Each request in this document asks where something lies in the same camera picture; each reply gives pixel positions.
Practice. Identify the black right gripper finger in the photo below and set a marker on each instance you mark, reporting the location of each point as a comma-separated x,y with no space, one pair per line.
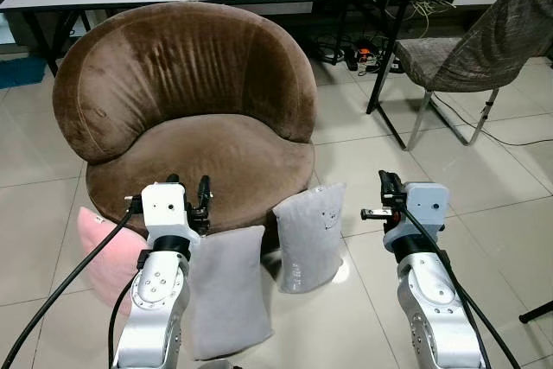
390,185

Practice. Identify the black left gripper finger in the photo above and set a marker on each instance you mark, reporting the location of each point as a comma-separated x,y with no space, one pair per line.
206,189

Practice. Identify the small grey pillow with face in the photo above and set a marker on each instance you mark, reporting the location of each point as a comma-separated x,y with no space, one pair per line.
309,239

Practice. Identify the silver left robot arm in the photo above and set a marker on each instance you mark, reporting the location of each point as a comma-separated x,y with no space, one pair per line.
155,304

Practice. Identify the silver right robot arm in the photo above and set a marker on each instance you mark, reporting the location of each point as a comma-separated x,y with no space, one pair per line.
432,308

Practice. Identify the brown velvet tub sofa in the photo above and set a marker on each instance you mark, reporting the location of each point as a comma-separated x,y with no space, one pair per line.
199,162

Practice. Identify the large plain grey pillow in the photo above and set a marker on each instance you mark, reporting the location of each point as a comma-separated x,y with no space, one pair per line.
232,295

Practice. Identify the pink fluffy pillow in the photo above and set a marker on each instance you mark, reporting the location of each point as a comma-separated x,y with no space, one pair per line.
102,252

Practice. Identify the blue floor mat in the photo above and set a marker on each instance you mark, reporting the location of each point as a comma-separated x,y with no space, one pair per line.
13,71

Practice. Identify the black power strip with plugs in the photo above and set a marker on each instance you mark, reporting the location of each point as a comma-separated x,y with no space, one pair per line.
367,56

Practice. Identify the black stand leg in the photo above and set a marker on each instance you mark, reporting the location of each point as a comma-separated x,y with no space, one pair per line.
536,312

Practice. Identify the brown fabric metal-leg chair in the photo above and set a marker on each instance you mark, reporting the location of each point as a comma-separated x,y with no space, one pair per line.
501,41

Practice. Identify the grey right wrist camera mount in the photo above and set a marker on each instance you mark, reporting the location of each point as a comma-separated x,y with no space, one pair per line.
425,203

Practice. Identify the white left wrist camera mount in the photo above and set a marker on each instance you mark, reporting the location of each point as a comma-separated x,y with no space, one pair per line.
164,209

